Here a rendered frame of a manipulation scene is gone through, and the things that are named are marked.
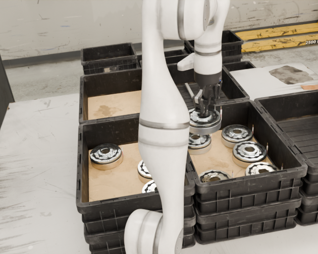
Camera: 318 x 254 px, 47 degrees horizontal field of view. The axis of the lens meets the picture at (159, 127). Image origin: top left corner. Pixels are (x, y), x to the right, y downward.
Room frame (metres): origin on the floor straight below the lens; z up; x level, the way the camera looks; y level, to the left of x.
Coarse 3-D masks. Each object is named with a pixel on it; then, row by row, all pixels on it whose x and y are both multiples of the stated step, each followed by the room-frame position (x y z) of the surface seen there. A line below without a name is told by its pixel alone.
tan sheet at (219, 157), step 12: (216, 132) 1.08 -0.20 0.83; (216, 144) 1.01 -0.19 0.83; (192, 156) 0.95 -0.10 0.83; (204, 156) 0.95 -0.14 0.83; (216, 156) 0.94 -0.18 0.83; (228, 156) 0.94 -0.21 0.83; (204, 168) 0.88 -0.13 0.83; (216, 168) 0.88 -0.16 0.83; (228, 168) 0.87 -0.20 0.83; (240, 168) 0.87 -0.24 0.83
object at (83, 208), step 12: (108, 120) 1.05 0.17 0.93; (120, 120) 1.05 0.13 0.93; (192, 180) 0.72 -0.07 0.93; (156, 192) 0.69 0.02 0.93; (192, 192) 0.69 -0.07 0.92; (84, 204) 0.66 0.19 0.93; (96, 204) 0.66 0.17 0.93; (108, 204) 0.66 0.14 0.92; (120, 204) 0.67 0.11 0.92; (132, 204) 0.67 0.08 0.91
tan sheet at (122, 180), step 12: (132, 144) 1.05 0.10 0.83; (132, 156) 0.98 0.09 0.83; (120, 168) 0.92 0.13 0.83; (132, 168) 0.91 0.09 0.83; (96, 180) 0.87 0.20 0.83; (108, 180) 0.86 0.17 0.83; (120, 180) 0.86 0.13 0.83; (132, 180) 0.85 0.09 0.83; (96, 192) 0.82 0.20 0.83; (108, 192) 0.81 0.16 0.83; (120, 192) 0.81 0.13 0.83; (132, 192) 0.80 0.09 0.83
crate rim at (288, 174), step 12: (192, 108) 1.09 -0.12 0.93; (264, 120) 0.98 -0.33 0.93; (276, 132) 0.92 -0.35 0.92; (288, 144) 0.84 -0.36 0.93; (192, 168) 0.78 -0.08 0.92; (300, 168) 0.73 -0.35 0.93; (228, 180) 0.71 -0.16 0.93; (240, 180) 0.70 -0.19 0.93; (252, 180) 0.71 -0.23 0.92; (264, 180) 0.71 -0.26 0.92; (276, 180) 0.71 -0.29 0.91; (204, 192) 0.69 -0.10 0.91
